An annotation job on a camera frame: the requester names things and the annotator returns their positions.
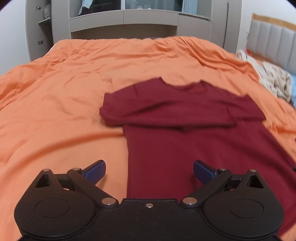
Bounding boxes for dark red t-shirt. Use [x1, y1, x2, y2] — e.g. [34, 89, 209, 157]
[99, 78, 295, 233]

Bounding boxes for beige crumpled clothes pile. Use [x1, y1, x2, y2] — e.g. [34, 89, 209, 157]
[236, 50, 292, 103]

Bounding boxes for orange bed cover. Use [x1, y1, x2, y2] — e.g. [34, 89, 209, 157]
[1, 37, 295, 240]

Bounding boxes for light blue cloth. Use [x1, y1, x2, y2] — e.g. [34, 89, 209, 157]
[290, 74, 296, 108]

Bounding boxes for grey padded headboard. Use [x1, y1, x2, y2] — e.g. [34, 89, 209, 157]
[246, 13, 295, 75]

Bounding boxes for grey built-in wardrobe unit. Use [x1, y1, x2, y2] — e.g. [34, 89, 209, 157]
[25, 1, 242, 61]

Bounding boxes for left light blue curtain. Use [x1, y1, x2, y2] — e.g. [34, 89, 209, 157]
[78, 0, 93, 15]

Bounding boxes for light blue curtain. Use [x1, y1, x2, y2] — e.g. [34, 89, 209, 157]
[182, 0, 198, 15]
[78, 0, 93, 15]

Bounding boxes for right light blue curtain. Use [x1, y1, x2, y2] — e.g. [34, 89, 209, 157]
[182, 0, 198, 15]

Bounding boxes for window with white frame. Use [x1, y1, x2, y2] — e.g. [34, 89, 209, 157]
[91, 0, 183, 11]

